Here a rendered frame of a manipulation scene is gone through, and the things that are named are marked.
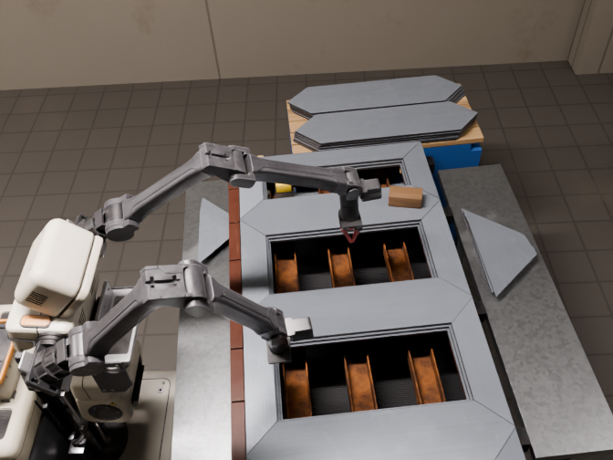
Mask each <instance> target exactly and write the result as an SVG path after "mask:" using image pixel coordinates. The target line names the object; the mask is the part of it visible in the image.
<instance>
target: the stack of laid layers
mask: <svg viewBox="0 0 613 460"><path fill-rule="evenodd" d="M403 158H404V157H403ZM403 158H400V159H391V160H382V161H373V162H355V163H346V164H337V165H328V166H318V167H322V168H335V167H338V168H342V167H343V166H346V167H347V166H349V167H352V168H355V169H357V171H360V170H369V169H378V168H388V167H397V166H399V167H400V170H401V174H402V177H403V181H404V183H405V185H411V184H410V179H409V176H408V174H407V170H406V167H405V163H404V161H403ZM263 196H264V200H267V189H266V182H263ZM412 228H418V232H419V235H420V239H421V244H422V247H423V251H424V255H425V257H426V261H427V264H428V268H429V270H430V274H431V277H438V276H437V273H436V269H435V266H434V263H433V260H432V257H431V251H430V248H429V245H428V242H427V238H426V235H425V232H424V229H423V226H422V222H421V220H411V221H402V222H393V223H385V224H375V225H363V230H362V231H360V232H359V233H358V234H367V233H377V232H386V231H395V230H403V229H412ZM342 235H344V234H343V233H342V231H341V229H340V228H331V229H322V230H313V231H305V232H295V233H286V234H277V235H266V236H265V238H266V253H267V267H268V282H269V294H274V281H273V269H272V255H271V243H279V242H288V241H297V240H306V239H315V238H324V237H332V236H342ZM441 332H447V334H448V338H449V342H450V344H451V348H452V354H453V357H454V360H455V363H456V367H457V370H458V373H459V376H460V380H461V383H462V388H463V392H464V395H465V399H466V400H461V401H453V402H437V403H428V404H420V405H412V406H403V407H394V408H386V409H378V410H369V411H361V412H353V413H365V412H374V411H382V410H390V409H399V408H407V407H416V406H424V405H433V404H441V403H457V402H466V401H475V400H474V399H473V395H472V391H471V388H470V384H469V382H468V379H467V375H466V372H465V369H464V366H463V363H462V357H461V353H460V351H459V348H458V344H457V341H456V338H455V335H454V331H453V328H452V324H451V323H442V324H433V325H425V326H416V327H407V328H398V329H381V330H373V331H363V332H355V333H346V334H337V335H328V336H319V337H314V338H311V339H306V340H299V341H295V342H293V340H290V344H291V349H294V348H303V347H312V346H320V345H329V344H338V343H346V342H355V341H363V340H380V339H388V338H398V337H406V336H415V335H423V334H432V333H441ZM274 369H275V397H276V411H277V421H278V422H282V421H290V420H298V419H306V418H316V417H324V416H332V415H341V414H349V413H336V414H328V415H319V416H311V417H302V418H294V419H285V420H283V413H282V399H281V386H280V373H279V363H275V364H274Z"/></svg>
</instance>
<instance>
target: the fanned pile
mask: <svg viewBox="0 0 613 460"><path fill-rule="evenodd" d="M227 240H229V214H228V213H226V212H225V211H224V210H222V209H221V208H219V207H218V206H216V205H214V204H212V203H211V202H209V201H207V200H206V199H204V198H202V203H201V209H200V227H199V248H198V261H199V262H201V263H202V261H203V260H205V259H206V258H207V257H208V256H209V255H211V254H212V253H213V252H214V251H215V250H217V249H218V248H219V247H220V246H222V245H223V244H224V243H225V242H226V241H227Z"/></svg>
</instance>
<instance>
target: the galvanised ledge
mask: <svg viewBox="0 0 613 460"><path fill-rule="evenodd" d="M228 190H229V189H228V182H227V181H225V180H216V181H207V182H199V183H197V184H195V185H194V186H193V187H192V188H190V189H189V190H187V191H186V197H185V214H184V230H183V247H182V260H184V259H189V258H190V259H195V260H197V261H198V248H199V227H200V209H201V203H202V198H204V199H206V200H207V201H209V202H211V203H212V204H214V205H216V206H218V207H219V208H221V209H222V210H224V211H225V212H226V213H228V214H229V193H228ZM202 264H204V265H206V266H207V268H208V274H209V275H210V276H212V277H214V278H215V280H216V281H217V282H219V283H220V284H221V285H223V286H225V287H227V288H230V279H229V240H227V241H226V242H225V243H224V244H223V245H222V246H220V247H219V248H218V249H217V250H215V251H214V252H213V253H212V254H211V255H209V256H208V257H207V258H206V259H205V260H203V261H202ZM171 460H232V454H231V367H230V320H229V319H227V318H225V317H223V316H220V315H218V314H216V313H213V314H211V315H208V316H206V317H203V318H197V317H195V316H193V315H190V314H188V313H186V312H185V309H184V308H180V313H179V330H178V347H177V363H176V380H175V396H174V414H173V430H172V447H171Z"/></svg>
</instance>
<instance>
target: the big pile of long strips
mask: <svg viewBox="0 0 613 460"><path fill-rule="evenodd" d="M463 93H464V91H463V90H462V85H459V84H457V83H454V82H452V81H449V80H448V79H445V78H441V77H438V76H436V75H432V76H423V77H413V78H395V79H385V80H375V81H366V82H356V83H347V84H337V85H326V86H317V87H307V88H306V89H304V90H302V91H301V92H300V93H298V94H297V95H296V96H294V97H293V98H292V99H291V100H289V101H288V102H287V103H288V104H290V105H289V106H290V109H292V111H293V112H294V113H295V114H297V115H299V116H301V117H303V118H305V119H307V120H308V121H307V122H306V123H305V124H303V125H302V126H301V127H300V128H298V129H297V130H296V131H295V133H294V135H295V137H294V139H293V142H295V143H297V144H299V145H301V146H303V147H305V148H307V149H309V150H310V151H312V152H321V151H330V150H339V149H348V148H358V147H367V146H376V145H385V144H394V143H404V142H413V141H420V142H421V143H431V142H440V141H456V140H457V139H458V138H459V137H460V136H461V135H462V134H463V133H464V132H465V131H466V130H467V129H468V128H469V127H470V126H471V125H472V124H473V123H474V120H475V118H476V117H477V115H478V112H476V111H473V110H470V109H467V108H465V107H463V106H461V105H458V104H456V103H457V102H458V101H460V100H461V99H462V98H463V97H464V95H465V94H463Z"/></svg>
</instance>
